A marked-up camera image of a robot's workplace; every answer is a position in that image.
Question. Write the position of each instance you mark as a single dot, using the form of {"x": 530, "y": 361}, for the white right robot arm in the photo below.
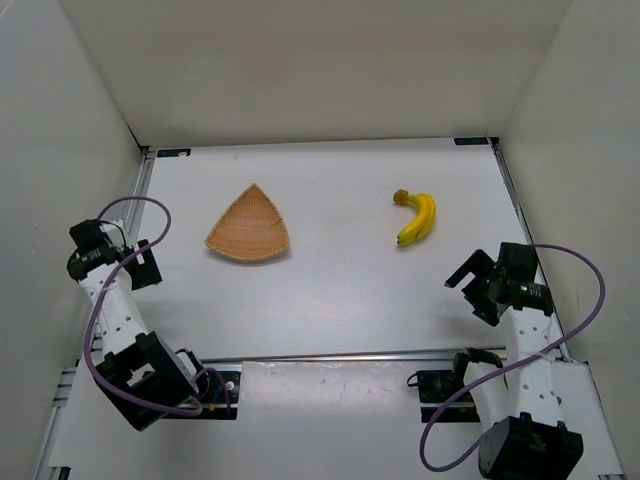
{"x": 525, "y": 435}

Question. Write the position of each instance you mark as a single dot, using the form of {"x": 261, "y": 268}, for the yellow fake banana bunch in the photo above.
{"x": 425, "y": 209}

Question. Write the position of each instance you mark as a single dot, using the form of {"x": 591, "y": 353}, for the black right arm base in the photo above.
{"x": 434, "y": 387}

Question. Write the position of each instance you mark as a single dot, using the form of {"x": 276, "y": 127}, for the blue left corner label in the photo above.
{"x": 173, "y": 153}

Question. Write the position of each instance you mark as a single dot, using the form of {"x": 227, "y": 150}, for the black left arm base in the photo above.
{"x": 219, "y": 402}

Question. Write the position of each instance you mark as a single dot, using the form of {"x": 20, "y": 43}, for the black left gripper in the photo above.
{"x": 143, "y": 264}

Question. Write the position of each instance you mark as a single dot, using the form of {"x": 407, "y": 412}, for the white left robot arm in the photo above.
{"x": 135, "y": 359}

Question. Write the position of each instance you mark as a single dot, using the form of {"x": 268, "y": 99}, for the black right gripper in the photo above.
{"x": 476, "y": 288}

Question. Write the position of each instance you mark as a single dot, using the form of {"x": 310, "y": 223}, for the aluminium front rail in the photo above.
{"x": 442, "y": 355}

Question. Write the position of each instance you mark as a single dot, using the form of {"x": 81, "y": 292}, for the triangular woven fruit basket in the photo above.
{"x": 250, "y": 230}

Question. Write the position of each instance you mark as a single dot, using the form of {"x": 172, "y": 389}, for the blue right corner label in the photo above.
{"x": 470, "y": 141}

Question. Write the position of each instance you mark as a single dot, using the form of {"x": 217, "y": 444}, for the blue corner label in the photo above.
{"x": 173, "y": 153}
{"x": 470, "y": 141}

